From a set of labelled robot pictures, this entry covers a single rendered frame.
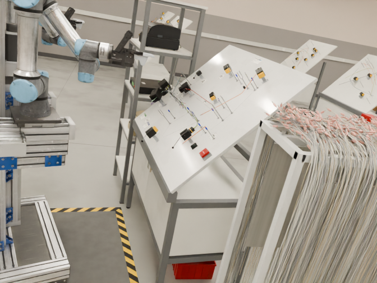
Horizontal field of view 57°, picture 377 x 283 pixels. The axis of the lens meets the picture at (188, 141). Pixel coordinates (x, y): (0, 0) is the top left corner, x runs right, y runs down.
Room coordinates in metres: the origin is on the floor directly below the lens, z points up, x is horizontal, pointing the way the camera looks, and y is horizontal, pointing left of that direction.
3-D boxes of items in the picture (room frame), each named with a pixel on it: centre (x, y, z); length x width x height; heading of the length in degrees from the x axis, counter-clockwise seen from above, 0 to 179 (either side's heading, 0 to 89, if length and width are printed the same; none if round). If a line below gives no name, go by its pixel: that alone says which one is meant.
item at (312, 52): (7.96, -2.11, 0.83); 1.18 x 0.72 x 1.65; 13
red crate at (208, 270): (2.20, -0.19, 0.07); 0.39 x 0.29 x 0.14; 15
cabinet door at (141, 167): (2.49, 0.33, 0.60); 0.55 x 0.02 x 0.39; 22
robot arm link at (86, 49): (1.61, 0.54, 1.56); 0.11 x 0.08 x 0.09; 99
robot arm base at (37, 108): (1.70, 0.82, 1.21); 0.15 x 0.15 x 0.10
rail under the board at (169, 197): (2.22, 0.25, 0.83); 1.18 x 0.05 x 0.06; 22
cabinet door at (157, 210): (1.98, 0.13, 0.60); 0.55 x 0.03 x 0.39; 22
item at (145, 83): (3.09, 0.44, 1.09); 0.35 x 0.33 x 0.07; 22
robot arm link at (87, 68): (1.63, 0.54, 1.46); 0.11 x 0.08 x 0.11; 9
